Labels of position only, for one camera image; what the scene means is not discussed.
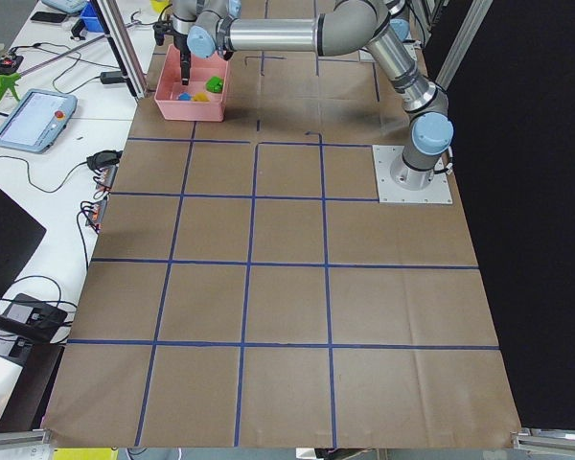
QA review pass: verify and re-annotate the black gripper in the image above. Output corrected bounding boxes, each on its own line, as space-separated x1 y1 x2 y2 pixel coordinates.
152 13 195 86

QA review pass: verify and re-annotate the green toy block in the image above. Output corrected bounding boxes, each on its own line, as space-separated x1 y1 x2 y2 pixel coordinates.
205 76 224 94

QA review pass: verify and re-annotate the yellow toy block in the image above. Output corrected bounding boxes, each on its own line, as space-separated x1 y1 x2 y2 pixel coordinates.
192 92 211 103

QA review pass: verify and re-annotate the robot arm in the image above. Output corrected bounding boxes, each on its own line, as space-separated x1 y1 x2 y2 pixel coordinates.
390 17 411 42
153 0 454 175

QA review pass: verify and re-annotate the pink plastic box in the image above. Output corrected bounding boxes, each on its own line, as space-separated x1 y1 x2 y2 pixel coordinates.
154 45 230 122

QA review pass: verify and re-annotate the black device box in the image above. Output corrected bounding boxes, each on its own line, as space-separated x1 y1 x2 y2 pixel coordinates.
0 293 67 343

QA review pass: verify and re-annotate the black power adapter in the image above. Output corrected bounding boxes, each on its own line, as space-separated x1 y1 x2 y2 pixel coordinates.
99 71 127 85

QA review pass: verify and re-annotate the blue storage bin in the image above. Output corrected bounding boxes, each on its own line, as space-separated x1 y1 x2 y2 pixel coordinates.
80 1 104 34

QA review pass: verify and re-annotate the black usb hub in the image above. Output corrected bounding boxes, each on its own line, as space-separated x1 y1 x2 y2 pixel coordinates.
85 149 123 172

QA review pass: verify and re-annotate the teach pendant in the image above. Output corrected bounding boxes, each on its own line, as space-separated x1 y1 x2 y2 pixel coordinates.
0 89 78 153

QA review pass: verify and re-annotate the grabber reach tool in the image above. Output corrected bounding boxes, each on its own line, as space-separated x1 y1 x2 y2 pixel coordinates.
0 34 107 102

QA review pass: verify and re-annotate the aluminium frame post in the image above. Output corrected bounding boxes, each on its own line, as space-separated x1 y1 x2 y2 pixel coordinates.
90 0 148 100

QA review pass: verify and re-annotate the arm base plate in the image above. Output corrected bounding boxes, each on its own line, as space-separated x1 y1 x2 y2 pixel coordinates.
372 145 453 205

